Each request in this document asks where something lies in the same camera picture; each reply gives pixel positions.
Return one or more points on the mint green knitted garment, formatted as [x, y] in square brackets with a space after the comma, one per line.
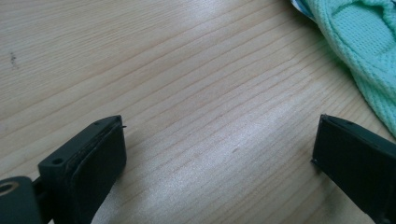
[367, 40]

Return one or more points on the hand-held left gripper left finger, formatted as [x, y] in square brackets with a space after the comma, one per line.
[84, 168]

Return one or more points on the white and blue label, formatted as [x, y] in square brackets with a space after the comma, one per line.
[301, 6]

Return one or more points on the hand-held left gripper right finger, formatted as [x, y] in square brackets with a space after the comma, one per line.
[358, 161]

